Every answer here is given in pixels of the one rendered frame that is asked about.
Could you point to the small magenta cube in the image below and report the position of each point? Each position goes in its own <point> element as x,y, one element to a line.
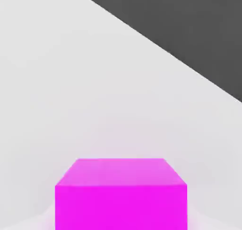
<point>121,199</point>

